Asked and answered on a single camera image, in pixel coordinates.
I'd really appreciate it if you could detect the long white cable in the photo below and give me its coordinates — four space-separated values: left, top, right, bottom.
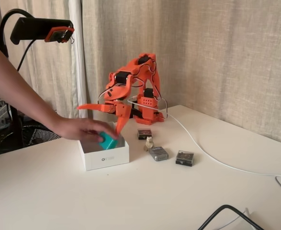
127 95 281 177

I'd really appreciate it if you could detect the white cardboard bin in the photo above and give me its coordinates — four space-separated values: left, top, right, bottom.
77 121 130 172

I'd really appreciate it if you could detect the bare human hand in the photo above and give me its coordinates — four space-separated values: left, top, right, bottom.
56 116 121 143

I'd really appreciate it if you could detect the black camera cable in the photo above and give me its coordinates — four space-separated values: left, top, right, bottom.
16 39 33 72

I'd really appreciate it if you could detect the green cube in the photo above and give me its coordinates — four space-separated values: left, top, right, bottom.
97 131 119 150

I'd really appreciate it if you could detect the small beige bear figurine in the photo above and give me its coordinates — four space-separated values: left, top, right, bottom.
144 136 155 152

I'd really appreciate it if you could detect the black floor fan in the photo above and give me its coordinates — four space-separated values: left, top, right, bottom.
22 124 62 147

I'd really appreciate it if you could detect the bare human forearm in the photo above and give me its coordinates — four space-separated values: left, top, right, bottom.
0 38 62 138

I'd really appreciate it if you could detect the black case with clear lid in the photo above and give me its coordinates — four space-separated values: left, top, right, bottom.
137 128 153 140
175 150 195 167

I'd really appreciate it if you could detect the orange-cased camera module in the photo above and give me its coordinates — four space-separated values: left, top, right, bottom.
44 27 75 44

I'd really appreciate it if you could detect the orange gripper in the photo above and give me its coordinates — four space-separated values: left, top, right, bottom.
77 99 132 138

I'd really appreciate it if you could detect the overhead camera on stand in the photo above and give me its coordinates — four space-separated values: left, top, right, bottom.
0 0 90 120

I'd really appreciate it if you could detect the black gooseneck stand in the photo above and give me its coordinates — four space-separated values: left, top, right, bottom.
0 9 35 156

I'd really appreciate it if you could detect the grey metal tin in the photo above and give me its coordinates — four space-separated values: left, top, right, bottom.
149 146 169 162

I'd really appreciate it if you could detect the beige linen curtain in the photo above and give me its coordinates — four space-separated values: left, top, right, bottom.
81 0 281 147

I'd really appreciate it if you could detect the black camera holder bar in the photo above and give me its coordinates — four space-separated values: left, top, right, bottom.
10 17 74 46

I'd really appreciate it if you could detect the black table clamp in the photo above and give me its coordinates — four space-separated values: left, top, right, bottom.
129 107 143 120

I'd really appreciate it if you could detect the thick black cable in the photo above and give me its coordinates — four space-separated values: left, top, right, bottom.
197 205 265 230

